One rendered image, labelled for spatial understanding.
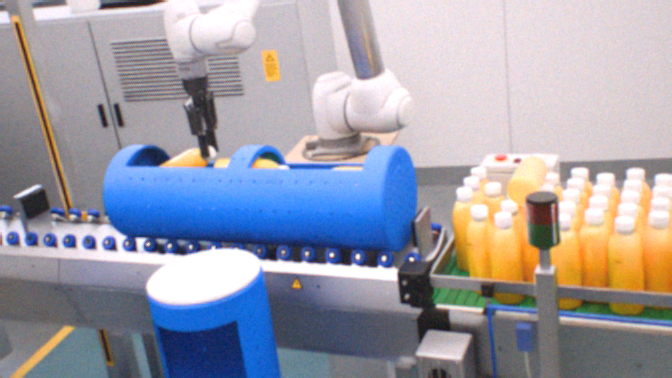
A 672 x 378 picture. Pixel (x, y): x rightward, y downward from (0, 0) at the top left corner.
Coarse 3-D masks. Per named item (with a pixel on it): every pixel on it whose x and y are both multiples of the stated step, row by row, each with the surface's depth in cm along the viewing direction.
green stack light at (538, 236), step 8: (528, 224) 158; (552, 224) 156; (560, 224) 158; (528, 232) 159; (536, 232) 157; (544, 232) 157; (552, 232) 157; (560, 232) 159; (528, 240) 160; (536, 240) 158; (544, 240) 157; (552, 240) 157; (560, 240) 159; (544, 248) 158
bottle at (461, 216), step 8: (464, 200) 203; (472, 200) 205; (456, 208) 205; (464, 208) 203; (456, 216) 205; (464, 216) 203; (456, 224) 205; (464, 224) 204; (456, 232) 206; (464, 232) 205; (456, 240) 207; (464, 240) 206; (456, 248) 209; (464, 248) 206; (456, 256) 210; (464, 256) 207; (456, 264) 211; (464, 264) 208
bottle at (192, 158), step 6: (186, 150) 238; (192, 150) 236; (198, 150) 236; (180, 156) 238; (186, 156) 236; (192, 156) 235; (198, 156) 235; (168, 162) 241; (174, 162) 239; (180, 162) 237; (186, 162) 236; (192, 162) 235; (198, 162) 235; (204, 162) 236; (168, 180) 241
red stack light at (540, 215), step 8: (528, 208) 157; (536, 208) 155; (544, 208) 155; (552, 208) 155; (528, 216) 158; (536, 216) 156; (544, 216) 156; (552, 216) 156; (536, 224) 157; (544, 224) 156
